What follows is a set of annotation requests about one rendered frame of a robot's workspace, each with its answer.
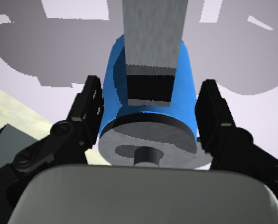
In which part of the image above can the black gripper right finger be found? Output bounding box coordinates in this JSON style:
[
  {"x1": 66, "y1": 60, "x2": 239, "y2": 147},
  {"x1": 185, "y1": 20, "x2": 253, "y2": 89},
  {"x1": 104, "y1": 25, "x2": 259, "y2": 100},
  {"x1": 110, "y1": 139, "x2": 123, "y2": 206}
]
[{"x1": 194, "y1": 79, "x2": 278, "y2": 200}]

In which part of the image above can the blue kettle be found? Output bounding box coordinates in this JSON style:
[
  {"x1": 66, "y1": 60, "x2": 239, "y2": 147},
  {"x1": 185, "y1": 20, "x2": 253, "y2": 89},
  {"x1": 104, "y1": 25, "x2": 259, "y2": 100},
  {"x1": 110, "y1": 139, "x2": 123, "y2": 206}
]
[{"x1": 98, "y1": 0, "x2": 197, "y2": 168}]

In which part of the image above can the dark grey round disk with central stud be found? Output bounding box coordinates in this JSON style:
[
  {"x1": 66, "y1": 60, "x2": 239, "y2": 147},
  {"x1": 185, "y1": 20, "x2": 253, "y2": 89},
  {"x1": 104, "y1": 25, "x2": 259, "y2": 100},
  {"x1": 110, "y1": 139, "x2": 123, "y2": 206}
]
[{"x1": 182, "y1": 137, "x2": 213, "y2": 169}]

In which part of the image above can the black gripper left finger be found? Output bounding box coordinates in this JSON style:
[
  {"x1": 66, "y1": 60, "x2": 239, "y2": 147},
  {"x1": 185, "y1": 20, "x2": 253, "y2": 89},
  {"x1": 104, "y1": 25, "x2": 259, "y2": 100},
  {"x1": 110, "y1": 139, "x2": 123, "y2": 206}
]
[{"x1": 0, "y1": 75, "x2": 105, "y2": 224}]

